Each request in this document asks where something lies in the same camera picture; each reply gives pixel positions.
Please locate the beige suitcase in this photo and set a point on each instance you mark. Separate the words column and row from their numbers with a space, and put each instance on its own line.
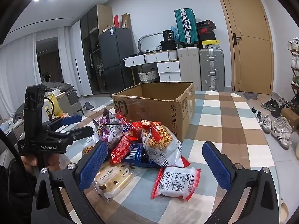
column 189, row 70

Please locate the checked tablecloth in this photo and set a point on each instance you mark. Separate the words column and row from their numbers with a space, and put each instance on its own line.
column 222, row 121

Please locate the tall glass door cabinet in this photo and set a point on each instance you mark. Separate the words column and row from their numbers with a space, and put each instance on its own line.
column 90, row 39

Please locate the white drawer desk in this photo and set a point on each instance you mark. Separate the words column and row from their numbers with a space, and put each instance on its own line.
column 161, row 57

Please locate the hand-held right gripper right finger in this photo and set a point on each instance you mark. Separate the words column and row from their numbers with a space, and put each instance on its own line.
column 216, row 165

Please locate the cream bread packet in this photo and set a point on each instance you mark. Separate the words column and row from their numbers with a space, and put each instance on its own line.
column 116, row 179

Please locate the beige slipper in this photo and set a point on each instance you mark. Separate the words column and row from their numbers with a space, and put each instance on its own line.
column 283, row 211

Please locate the woven laundry basket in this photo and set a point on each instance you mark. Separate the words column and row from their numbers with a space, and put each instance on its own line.
column 148, row 75

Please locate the person's left hand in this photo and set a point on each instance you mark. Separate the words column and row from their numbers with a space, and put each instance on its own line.
column 29, row 162

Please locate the yellow bag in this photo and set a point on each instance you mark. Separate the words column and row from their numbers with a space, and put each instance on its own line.
column 55, row 105

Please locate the wooden shoe rack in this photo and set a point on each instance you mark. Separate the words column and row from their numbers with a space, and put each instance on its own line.
column 293, row 93

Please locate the pair of grey slippers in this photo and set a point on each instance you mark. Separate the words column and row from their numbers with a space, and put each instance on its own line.
column 88, row 107

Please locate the yellow and black shoe box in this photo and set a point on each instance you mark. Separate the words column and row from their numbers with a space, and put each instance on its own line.
column 210, row 44

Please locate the grey metal hoop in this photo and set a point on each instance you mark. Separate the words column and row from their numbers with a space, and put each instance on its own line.
column 143, row 38

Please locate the red patterned snack packet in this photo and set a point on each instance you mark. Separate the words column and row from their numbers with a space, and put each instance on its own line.
column 126, row 127

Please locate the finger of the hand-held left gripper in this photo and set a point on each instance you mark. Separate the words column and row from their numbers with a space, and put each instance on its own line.
column 70, row 120
column 79, row 131

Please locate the black round box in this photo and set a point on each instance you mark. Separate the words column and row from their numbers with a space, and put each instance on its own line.
column 168, row 45

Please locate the small brown cardboard box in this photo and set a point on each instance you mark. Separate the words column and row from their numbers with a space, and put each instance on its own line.
column 288, row 116

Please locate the grey floor mat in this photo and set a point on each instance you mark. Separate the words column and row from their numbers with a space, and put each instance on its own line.
column 251, row 95

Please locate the blue plastic bag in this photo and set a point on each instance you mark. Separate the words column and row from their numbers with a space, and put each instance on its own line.
column 175, row 31

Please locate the purple snack packet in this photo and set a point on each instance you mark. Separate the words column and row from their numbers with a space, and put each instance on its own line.
column 105, row 130

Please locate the teal suitcase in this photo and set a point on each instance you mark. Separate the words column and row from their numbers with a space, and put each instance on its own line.
column 184, row 28

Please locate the rows of stored shoes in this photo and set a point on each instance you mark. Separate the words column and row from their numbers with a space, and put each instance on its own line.
column 294, row 43

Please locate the brown flat carton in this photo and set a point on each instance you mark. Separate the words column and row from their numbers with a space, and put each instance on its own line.
column 125, row 20

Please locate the red and white packet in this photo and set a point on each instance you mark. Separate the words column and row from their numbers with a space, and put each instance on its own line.
column 177, row 183

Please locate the wooden door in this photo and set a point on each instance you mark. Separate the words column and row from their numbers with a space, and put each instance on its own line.
column 247, row 51

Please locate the person's left forearm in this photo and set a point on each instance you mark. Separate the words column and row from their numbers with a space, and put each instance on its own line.
column 14, row 191

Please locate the red flat box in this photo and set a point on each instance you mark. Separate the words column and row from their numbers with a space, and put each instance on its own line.
column 116, row 21

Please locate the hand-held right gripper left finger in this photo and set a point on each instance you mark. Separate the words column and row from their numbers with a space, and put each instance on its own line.
column 93, row 165

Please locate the black paper bag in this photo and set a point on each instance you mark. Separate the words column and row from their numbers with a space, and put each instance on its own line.
column 168, row 36

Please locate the white curtain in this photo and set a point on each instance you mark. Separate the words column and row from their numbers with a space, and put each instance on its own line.
column 23, row 58

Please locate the white ribbed cylinder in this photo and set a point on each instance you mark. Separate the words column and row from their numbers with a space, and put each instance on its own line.
column 172, row 56

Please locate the orange red snack packet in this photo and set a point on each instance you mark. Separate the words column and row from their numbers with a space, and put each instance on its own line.
column 161, row 140

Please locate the dark refrigerator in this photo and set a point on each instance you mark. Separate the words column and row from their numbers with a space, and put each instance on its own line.
column 114, row 51

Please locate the pile of loose shoes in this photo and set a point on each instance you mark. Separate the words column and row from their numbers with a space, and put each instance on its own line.
column 278, row 128

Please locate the small yellow noodle snack packet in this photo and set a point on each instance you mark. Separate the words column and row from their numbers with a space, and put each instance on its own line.
column 90, row 148

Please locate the blue snack packet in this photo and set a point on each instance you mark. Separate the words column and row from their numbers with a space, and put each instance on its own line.
column 135, row 155

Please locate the silver suitcase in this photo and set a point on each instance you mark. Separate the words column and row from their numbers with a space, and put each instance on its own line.
column 211, row 70

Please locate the red and black shoe box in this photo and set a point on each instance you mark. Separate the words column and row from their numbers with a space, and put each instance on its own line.
column 205, row 33

